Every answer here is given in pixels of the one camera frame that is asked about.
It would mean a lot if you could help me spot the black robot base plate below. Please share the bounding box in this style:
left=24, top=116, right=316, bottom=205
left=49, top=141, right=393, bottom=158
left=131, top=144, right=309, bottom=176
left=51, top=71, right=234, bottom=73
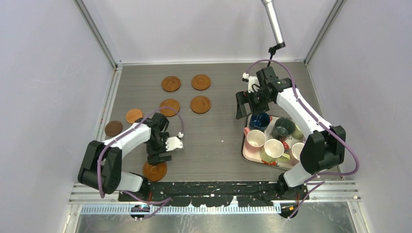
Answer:
left=119, top=181, right=308, bottom=207

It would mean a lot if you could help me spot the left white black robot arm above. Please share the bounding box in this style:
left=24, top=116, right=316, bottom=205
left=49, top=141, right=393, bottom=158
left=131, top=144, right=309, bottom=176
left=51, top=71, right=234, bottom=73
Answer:
left=78, top=113, right=172, bottom=201

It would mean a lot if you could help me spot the glossy amber wooden coaster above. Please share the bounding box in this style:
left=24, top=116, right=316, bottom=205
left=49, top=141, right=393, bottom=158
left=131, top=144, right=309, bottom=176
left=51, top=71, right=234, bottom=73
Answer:
left=142, top=162, right=167, bottom=182

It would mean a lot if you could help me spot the yellow-green handled mug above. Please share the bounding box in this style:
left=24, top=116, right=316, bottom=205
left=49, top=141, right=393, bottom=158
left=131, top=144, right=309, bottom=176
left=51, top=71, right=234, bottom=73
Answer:
left=259, top=139, right=291, bottom=163

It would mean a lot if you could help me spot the silver microphone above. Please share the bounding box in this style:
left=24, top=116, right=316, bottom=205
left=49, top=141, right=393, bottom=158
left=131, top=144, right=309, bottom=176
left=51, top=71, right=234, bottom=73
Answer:
left=261, top=0, right=284, bottom=45

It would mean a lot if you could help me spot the black tripod microphone stand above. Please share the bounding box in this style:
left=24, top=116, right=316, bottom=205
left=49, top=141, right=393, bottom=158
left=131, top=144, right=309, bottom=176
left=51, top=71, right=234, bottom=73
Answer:
left=268, top=42, right=286, bottom=60

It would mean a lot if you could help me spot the dark green mug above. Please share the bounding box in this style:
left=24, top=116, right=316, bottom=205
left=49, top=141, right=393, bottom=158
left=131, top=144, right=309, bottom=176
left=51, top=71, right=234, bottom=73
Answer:
left=271, top=117, right=295, bottom=140

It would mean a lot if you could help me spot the ridged wooden coaster two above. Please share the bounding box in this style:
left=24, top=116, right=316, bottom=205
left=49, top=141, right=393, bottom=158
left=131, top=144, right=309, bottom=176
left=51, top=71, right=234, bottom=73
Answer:
left=191, top=74, right=211, bottom=91

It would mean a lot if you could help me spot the aluminium front rail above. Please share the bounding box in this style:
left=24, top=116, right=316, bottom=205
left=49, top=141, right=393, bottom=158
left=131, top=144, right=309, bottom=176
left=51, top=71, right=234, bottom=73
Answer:
left=69, top=180, right=361, bottom=206

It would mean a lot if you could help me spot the light orange coaster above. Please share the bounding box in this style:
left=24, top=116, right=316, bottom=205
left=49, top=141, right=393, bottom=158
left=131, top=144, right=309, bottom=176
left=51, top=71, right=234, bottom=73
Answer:
left=125, top=108, right=143, bottom=124

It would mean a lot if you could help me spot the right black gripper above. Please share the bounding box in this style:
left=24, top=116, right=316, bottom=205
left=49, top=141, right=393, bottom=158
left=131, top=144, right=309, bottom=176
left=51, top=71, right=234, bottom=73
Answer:
left=236, top=88, right=273, bottom=119

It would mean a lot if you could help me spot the dark blue mug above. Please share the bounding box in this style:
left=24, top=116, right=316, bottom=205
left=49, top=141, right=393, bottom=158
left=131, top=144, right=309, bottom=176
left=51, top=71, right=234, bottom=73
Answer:
left=249, top=113, right=271, bottom=132

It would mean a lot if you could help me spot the ridged wooden coaster one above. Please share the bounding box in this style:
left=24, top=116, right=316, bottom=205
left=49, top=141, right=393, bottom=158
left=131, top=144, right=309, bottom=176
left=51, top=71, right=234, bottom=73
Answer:
left=161, top=76, right=181, bottom=92

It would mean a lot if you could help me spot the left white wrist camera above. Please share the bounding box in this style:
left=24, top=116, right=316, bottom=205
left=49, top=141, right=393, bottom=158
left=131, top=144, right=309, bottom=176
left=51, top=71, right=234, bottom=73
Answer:
left=165, top=132, right=184, bottom=151

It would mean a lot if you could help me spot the ridged wooden coaster three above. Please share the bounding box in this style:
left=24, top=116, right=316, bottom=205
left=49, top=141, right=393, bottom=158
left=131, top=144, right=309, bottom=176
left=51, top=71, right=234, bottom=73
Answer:
left=159, top=99, right=180, bottom=117

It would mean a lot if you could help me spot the pink white red-handled mug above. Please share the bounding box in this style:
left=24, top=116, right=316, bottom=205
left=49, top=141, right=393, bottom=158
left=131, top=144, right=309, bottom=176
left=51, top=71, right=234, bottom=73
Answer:
left=290, top=143, right=305, bottom=166

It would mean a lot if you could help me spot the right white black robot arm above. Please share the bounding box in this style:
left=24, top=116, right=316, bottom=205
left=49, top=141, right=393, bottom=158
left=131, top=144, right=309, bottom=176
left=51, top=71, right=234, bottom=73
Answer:
left=236, top=67, right=346, bottom=199

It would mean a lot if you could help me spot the white strawberry serving tray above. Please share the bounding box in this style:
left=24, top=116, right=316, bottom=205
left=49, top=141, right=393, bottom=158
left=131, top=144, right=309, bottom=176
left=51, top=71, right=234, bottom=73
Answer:
left=241, top=113, right=309, bottom=171

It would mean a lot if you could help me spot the light green mug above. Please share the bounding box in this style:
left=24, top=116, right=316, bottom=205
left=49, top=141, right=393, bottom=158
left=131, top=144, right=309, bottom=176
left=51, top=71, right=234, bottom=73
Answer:
left=291, top=124, right=304, bottom=140

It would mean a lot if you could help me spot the ridged wooden coaster four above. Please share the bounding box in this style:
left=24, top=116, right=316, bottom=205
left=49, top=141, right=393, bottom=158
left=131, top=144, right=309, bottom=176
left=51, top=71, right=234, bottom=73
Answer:
left=190, top=96, right=211, bottom=114

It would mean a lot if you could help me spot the dark walnut coaster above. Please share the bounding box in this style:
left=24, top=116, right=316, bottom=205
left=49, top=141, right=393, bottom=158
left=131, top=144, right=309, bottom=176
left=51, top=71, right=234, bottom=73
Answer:
left=104, top=120, right=123, bottom=137

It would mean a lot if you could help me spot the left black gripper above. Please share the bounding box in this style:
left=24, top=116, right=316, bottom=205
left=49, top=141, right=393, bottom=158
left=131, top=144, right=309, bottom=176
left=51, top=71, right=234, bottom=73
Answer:
left=147, top=133, right=172, bottom=165

